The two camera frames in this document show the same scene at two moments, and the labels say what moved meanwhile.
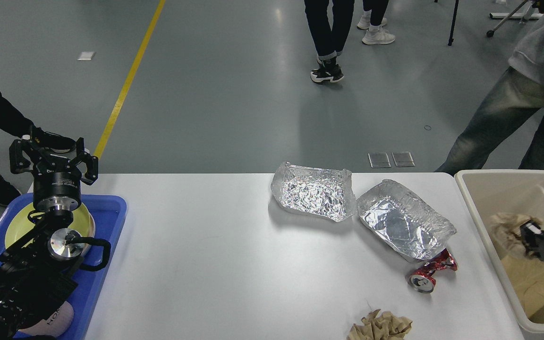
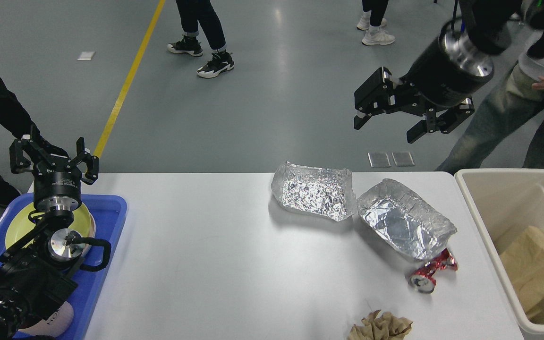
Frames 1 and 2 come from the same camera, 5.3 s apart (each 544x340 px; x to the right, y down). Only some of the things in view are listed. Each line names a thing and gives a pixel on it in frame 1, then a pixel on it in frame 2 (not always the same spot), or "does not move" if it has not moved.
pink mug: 58,323 does not move
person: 328,41 to 191,12
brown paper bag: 533,281 does not move
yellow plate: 20,226 does not move
